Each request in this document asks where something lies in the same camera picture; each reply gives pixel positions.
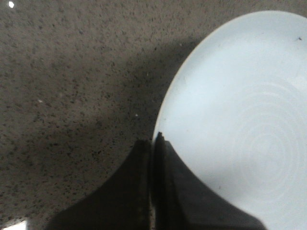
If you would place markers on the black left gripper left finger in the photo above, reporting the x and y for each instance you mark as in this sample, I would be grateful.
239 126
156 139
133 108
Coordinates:
121 203

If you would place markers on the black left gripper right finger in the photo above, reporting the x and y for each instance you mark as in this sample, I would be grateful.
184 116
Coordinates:
182 202

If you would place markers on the light blue round plate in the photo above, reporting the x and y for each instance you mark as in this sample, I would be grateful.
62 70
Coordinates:
236 114

